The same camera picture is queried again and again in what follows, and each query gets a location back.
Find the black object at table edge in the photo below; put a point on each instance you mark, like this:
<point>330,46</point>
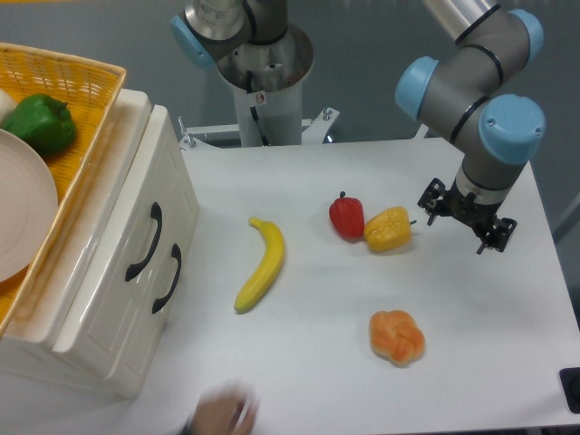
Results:
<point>570,380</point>

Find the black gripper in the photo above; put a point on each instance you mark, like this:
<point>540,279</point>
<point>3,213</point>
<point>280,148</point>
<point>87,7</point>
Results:
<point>493,233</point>

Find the blurred person hand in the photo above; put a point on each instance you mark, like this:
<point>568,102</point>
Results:
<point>228,410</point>

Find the white drawer cabinet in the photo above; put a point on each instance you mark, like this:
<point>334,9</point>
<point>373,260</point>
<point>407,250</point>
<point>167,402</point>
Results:
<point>123,131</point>

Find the knotted bread roll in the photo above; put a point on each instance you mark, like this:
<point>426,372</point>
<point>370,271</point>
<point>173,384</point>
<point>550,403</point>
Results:
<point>394,335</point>

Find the green bell pepper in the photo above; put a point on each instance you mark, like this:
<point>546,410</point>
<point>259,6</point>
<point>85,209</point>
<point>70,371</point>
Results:
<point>44,123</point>

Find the white round vegetable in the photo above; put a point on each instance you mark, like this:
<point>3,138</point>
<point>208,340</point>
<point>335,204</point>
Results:
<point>7,105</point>

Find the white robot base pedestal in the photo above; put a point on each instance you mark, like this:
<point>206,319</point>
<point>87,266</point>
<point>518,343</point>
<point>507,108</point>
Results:
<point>267,86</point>

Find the red bell pepper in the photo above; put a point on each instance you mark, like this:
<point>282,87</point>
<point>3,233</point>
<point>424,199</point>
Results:
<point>347,217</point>

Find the pink plate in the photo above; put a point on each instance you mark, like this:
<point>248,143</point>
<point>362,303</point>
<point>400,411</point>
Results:
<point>29,204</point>

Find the yellow banana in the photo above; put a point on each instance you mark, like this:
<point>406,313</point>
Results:
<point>268,269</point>

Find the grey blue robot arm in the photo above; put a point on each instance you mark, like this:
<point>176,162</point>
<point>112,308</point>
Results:
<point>498,134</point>

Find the yellow bell pepper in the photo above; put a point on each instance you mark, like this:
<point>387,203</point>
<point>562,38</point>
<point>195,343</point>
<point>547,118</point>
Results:
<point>388,230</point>

